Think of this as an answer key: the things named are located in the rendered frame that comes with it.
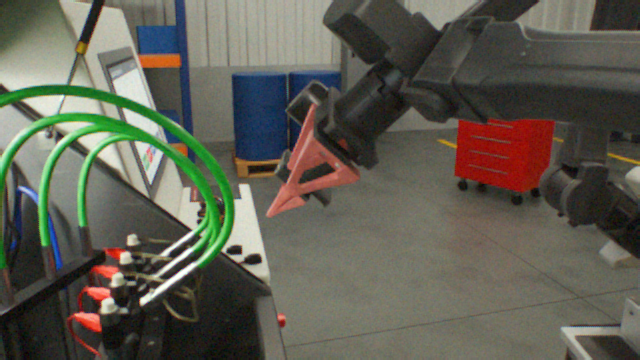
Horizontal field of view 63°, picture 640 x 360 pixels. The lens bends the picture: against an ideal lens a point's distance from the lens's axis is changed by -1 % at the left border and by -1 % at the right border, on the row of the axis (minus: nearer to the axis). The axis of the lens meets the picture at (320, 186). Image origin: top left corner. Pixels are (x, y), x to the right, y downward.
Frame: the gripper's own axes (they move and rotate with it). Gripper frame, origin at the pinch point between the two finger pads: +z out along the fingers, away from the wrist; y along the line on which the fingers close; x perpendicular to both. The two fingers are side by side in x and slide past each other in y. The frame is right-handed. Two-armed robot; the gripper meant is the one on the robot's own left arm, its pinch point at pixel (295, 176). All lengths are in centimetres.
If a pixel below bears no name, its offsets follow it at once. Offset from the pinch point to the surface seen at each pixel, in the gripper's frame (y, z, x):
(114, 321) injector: -1.7, 35.3, -1.9
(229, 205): -8.9, 13.6, -0.3
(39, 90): -8.6, 16.5, -27.1
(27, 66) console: -40, 35, -36
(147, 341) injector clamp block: -12.5, 47.3, 8.0
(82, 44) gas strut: -39, 24, -31
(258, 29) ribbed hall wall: -648, 163, 39
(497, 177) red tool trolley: -352, 36, 251
